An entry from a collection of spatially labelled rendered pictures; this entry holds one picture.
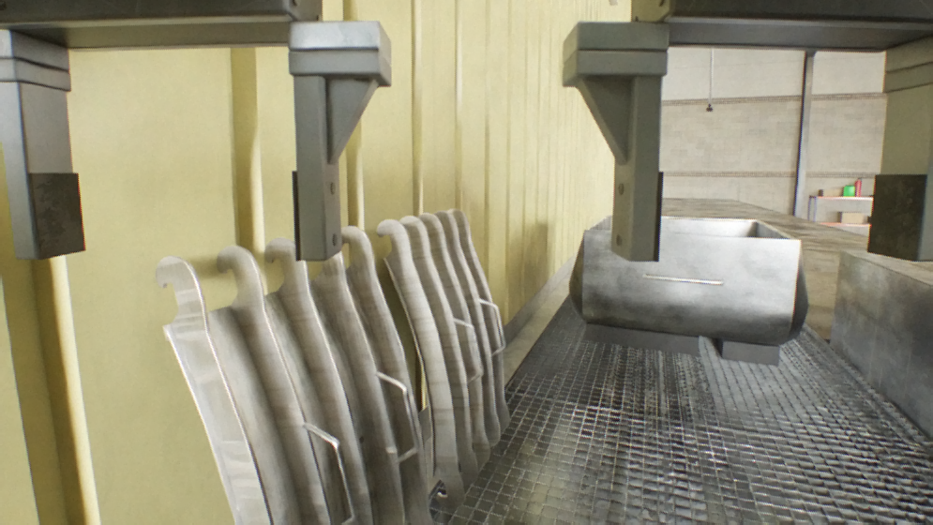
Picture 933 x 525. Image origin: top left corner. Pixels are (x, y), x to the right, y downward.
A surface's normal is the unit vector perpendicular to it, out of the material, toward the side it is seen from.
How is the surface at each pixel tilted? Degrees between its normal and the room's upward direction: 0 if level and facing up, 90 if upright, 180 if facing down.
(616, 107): 90
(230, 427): 90
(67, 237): 90
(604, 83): 90
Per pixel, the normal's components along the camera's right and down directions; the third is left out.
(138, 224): 0.93, 0.05
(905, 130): -1.00, 0.00
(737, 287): -0.44, 0.09
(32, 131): 1.00, 0.00
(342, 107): 0.00, 0.13
